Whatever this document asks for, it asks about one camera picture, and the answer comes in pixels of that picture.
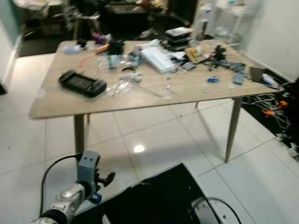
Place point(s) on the light wooden table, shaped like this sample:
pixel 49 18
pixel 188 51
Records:
pixel 187 91

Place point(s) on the stack of black white boxes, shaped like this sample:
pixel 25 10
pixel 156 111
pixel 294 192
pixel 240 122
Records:
pixel 178 37

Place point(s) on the grey block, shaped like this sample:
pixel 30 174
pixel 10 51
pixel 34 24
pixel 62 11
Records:
pixel 238 78

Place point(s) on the orange cylinder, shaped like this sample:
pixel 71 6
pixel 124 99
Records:
pixel 102 49

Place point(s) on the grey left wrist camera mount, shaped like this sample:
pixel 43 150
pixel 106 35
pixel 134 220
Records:
pixel 88 169

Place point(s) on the dark low cabinet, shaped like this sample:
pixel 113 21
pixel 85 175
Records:
pixel 126 16

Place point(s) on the black handheld game console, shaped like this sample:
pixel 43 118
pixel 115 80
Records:
pixel 81 84

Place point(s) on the clear plastic bag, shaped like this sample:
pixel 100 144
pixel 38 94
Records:
pixel 124 85

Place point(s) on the small black device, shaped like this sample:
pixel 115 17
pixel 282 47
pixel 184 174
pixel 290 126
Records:
pixel 115 47

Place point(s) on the yellow small box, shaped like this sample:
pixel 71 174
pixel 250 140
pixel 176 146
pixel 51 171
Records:
pixel 195 52

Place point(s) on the long white box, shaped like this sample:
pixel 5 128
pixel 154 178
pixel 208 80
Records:
pixel 157 59

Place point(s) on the brown flat card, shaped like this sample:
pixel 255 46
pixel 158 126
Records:
pixel 257 74

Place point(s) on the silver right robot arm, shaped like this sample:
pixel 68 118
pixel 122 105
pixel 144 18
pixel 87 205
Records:
pixel 202 212

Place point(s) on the small blue object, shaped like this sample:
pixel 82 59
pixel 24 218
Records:
pixel 213 79

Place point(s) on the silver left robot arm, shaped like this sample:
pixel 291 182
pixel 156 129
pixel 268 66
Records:
pixel 65 203

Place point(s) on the black mini tripod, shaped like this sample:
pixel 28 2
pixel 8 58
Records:
pixel 219 52

